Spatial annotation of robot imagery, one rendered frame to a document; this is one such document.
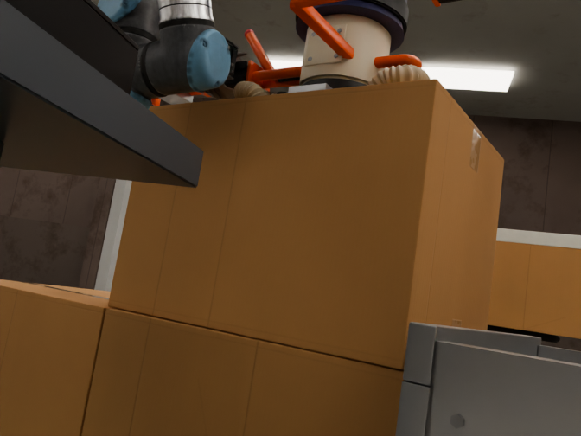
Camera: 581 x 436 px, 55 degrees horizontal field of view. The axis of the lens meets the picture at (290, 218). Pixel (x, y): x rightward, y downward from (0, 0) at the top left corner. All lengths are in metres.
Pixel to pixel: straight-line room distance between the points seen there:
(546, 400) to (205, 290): 0.57
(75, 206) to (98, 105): 10.85
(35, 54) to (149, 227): 0.73
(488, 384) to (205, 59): 0.61
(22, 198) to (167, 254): 11.02
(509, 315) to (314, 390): 1.69
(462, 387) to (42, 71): 0.45
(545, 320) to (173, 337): 1.74
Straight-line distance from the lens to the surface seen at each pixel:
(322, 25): 0.98
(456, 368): 0.58
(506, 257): 2.45
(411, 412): 0.60
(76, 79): 0.39
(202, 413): 0.93
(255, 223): 0.90
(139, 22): 1.03
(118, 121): 0.44
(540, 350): 1.22
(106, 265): 4.24
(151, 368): 1.01
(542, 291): 2.44
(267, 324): 0.86
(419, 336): 0.59
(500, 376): 0.57
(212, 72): 0.91
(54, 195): 11.57
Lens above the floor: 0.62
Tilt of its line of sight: 8 degrees up
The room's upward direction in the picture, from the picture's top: 9 degrees clockwise
